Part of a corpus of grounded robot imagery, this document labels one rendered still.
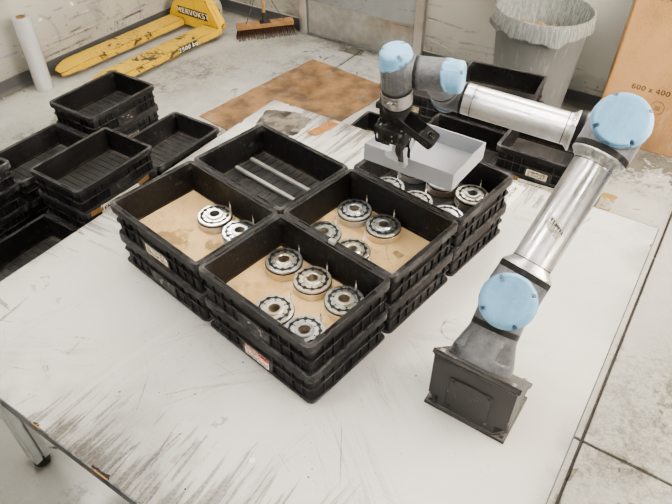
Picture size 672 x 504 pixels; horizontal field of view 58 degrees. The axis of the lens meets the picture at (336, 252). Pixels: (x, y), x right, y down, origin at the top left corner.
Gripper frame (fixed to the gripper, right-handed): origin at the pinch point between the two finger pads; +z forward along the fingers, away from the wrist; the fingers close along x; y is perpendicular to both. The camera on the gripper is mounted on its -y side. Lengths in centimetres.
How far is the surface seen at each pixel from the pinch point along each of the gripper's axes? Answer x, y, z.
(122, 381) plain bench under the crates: 81, 42, 19
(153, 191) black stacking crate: 30, 70, 11
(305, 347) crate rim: 58, -3, 1
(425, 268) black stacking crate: 16.9, -13.0, 19.1
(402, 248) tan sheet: 11.1, -3.2, 22.8
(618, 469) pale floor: 11, -84, 108
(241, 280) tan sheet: 44, 29, 15
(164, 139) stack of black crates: -38, 152, 81
